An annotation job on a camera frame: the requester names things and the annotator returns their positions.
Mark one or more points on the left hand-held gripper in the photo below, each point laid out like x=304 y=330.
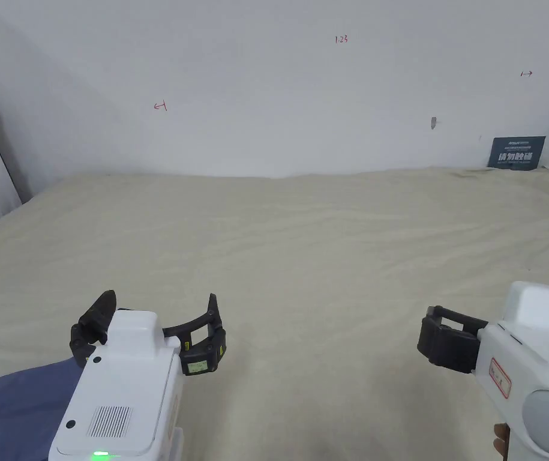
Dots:
x=120 y=384

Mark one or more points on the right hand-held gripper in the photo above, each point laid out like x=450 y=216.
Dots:
x=538 y=365

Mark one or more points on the person's right hand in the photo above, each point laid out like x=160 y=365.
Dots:
x=500 y=442

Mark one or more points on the dark blue garment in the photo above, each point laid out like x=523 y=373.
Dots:
x=20 y=413

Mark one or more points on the bed with beige sheet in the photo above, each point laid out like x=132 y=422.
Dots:
x=303 y=249

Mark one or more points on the dark blue sign card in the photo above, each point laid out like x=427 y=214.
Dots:
x=516 y=152

